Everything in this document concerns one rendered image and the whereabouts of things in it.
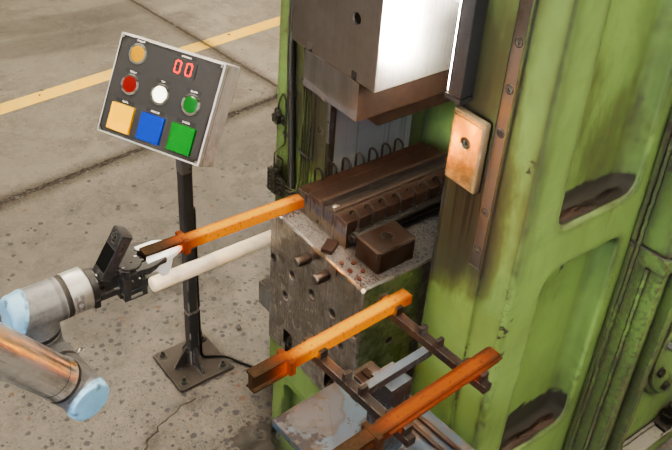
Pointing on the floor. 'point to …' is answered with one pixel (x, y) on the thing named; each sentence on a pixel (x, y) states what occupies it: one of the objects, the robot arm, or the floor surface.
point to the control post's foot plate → (178, 366)
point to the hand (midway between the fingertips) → (174, 243)
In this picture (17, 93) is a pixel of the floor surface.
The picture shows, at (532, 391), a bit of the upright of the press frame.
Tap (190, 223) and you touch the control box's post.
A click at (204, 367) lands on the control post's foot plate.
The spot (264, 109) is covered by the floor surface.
